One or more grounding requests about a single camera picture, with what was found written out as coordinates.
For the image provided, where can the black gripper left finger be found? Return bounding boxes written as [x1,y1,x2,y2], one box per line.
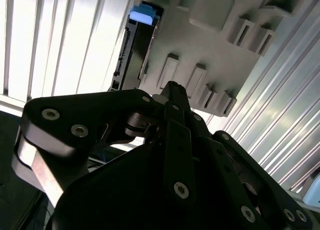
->
[11,81,198,208]

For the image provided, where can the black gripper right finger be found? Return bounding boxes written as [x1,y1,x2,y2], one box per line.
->
[178,84,314,230]

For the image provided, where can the hard disk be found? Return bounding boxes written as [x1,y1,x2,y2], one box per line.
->
[108,3,166,92]

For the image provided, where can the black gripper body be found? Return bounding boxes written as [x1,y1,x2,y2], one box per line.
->
[51,142,271,230]

